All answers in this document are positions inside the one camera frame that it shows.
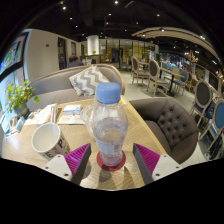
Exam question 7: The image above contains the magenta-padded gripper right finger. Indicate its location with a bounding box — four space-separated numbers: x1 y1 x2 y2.
132 143 184 186

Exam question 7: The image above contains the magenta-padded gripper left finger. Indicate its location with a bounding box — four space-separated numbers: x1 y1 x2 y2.
41 142 93 186

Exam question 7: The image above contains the clear water bottle blue cap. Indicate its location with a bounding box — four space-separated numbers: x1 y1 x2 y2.
90 82 129 168

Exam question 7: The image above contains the flat round red coaster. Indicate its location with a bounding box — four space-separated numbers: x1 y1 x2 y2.
96 149 127 173

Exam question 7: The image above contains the white mug with black print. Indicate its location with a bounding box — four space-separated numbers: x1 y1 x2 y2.
30 122 72 162

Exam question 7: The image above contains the grey tufted armchair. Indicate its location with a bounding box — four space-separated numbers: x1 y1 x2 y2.
128 97 200 165

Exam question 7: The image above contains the clear plastic cup with straw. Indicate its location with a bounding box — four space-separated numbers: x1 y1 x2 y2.
79 104 98 139

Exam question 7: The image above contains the white orange box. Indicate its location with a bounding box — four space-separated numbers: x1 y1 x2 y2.
43 103 58 125

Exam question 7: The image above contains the printed paper leaflet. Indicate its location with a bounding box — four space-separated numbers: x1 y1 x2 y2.
24 104 53 127

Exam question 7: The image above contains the grey upholstered sofa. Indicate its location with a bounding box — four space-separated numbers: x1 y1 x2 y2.
26 63 127 113

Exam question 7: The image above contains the grey white chevron cushion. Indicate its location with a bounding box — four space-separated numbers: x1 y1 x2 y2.
68 65 111 98

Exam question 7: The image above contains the group of dining chairs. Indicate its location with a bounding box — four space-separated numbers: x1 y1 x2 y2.
129 54 224 158

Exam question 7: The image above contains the green potted plant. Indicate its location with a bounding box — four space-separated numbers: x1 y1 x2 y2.
4 79 40 118

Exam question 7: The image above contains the person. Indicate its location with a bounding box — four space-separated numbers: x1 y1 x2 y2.
65 54 85 69

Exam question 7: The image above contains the group of ceiling lights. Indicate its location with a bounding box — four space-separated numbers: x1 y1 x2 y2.
59 0 221 64

